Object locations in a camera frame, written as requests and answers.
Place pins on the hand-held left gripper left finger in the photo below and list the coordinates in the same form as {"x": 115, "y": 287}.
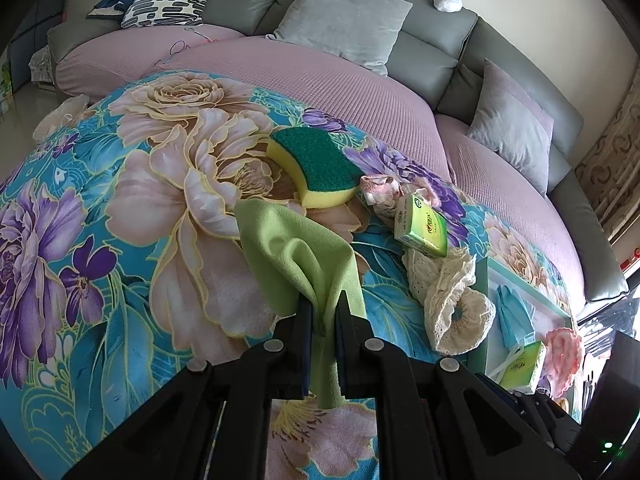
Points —
{"x": 304, "y": 345}

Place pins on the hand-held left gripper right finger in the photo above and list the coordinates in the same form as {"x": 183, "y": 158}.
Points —
{"x": 342, "y": 345}

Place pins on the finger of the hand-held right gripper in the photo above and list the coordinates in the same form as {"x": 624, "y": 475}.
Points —
{"x": 510, "y": 397}

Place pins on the green tissue pack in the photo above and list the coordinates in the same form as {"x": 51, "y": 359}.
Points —
{"x": 522, "y": 370}
{"x": 420, "y": 227}

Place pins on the white tray with teal rim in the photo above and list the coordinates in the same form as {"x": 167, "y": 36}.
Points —
{"x": 542, "y": 320}

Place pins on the green cloth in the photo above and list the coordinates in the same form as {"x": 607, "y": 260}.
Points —
{"x": 300, "y": 255}

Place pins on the pink fluffy cloth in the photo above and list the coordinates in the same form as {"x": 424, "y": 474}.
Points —
{"x": 565, "y": 355}

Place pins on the cream lace cloth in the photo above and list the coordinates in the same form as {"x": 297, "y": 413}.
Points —
{"x": 450, "y": 300}

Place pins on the pink lace cloth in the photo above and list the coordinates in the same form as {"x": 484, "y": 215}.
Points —
{"x": 382, "y": 192}

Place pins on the yellow green sponge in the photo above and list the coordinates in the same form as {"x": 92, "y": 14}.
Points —
{"x": 315, "y": 170}

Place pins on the patterned curtain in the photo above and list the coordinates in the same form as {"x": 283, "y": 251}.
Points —
{"x": 610, "y": 170}

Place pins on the pink sofa cover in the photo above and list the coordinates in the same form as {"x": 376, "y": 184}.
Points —
{"x": 350, "y": 95}

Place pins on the floral printed blanket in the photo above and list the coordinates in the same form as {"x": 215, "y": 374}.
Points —
{"x": 100, "y": 185}

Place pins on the pink and grey pillow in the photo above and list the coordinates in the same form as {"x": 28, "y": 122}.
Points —
{"x": 510, "y": 125}

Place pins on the grey sofa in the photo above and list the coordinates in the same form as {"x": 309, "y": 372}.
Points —
{"x": 435, "y": 30}

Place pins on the black white patterned pillow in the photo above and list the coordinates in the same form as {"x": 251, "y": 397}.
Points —
{"x": 165, "y": 0}

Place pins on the dark cabinet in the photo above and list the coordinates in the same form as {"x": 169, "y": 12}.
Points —
{"x": 20, "y": 45}

